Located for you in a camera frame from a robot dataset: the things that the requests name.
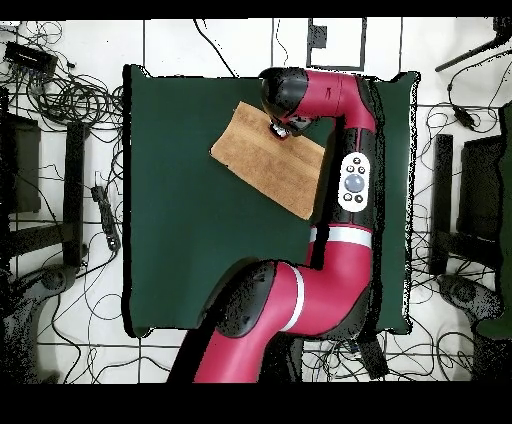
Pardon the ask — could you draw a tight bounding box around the orange terry towel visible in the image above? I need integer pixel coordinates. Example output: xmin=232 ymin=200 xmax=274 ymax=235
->
xmin=209 ymin=100 xmax=327 ymax=222

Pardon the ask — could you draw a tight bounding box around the dark grey square plate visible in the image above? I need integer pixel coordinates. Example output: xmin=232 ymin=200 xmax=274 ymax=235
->
xmin=307 ymin=24 xmax=329 ymax=50

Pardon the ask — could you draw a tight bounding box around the dark green table cloth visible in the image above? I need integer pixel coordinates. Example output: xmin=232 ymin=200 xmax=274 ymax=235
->
xmin=121 ymin=63 xmax=421 ymax=339

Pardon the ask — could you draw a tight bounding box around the black stand leg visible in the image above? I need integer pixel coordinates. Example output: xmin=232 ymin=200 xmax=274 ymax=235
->
xmin=62 ymin=120 xmax=90 ymax=268
xmin=430 ymin=133 xmax=456 ymax=276

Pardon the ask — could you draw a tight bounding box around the black power adapter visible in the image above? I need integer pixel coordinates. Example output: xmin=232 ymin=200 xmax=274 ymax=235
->
xmin=453 ymin=106 xmax=478 ymax=132

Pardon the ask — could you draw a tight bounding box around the black power strip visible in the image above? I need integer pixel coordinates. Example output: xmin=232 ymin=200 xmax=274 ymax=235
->
xmin=355 ymin=333 xmax=390 ymax=381
xmin=90 ymin=184 xmax=122 ymax=252

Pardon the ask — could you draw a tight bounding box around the black rod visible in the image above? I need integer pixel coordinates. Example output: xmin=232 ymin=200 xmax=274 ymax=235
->
xmin=434 ymin=33 xmax=512 ymax=74

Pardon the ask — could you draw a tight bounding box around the black panel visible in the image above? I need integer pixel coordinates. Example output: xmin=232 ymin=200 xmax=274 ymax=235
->
xmin=0 ymin=113 xmax=42 ymax=215
xmin=456 ymin=134 xmax=506 ymax=241

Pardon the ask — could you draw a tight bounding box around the black robot stand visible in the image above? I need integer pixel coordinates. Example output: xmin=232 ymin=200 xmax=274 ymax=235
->
xmin=257 ymin=333 xmax=307 ymax=384

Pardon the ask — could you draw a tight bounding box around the black electronics box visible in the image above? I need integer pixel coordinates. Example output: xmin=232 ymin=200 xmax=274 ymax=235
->
xmin=2 ymin=40 xmax=60 ymax=76

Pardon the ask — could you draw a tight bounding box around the grey rectangular floor frame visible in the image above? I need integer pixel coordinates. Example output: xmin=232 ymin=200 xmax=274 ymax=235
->
xmin=306 ymin=17 xmax=368 ymax=72

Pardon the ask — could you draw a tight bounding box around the black cable tangle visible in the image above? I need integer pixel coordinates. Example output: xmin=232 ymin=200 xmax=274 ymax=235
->
xmin=25 ymin=67 xmax=125 ymax=133

